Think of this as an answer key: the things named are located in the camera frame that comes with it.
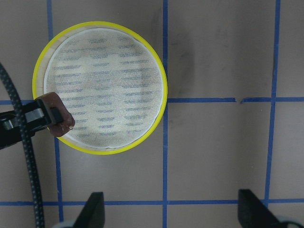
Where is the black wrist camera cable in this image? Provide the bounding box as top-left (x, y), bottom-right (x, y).
top-left (0, 62), bottom-right (46, 228)

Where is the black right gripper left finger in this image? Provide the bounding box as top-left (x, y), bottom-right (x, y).
top-left (72, 192), bottom-right (105, 228)

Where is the yellow top steamer layer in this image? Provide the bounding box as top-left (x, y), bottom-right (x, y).
top-left (32, 21), bottom-right (168, 155)

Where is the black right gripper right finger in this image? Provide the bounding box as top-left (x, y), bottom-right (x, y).
top-left (237, 189), bottom-right (285, 228)

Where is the dark red bun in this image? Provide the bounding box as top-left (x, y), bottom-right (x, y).
top-left (39, 92), bottom-right (75, 137)

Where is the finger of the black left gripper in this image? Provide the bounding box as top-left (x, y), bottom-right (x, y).
top-left (0, 99), bottom-right (51, 132)
top-left (0, 106), bottom-right (63, 149)

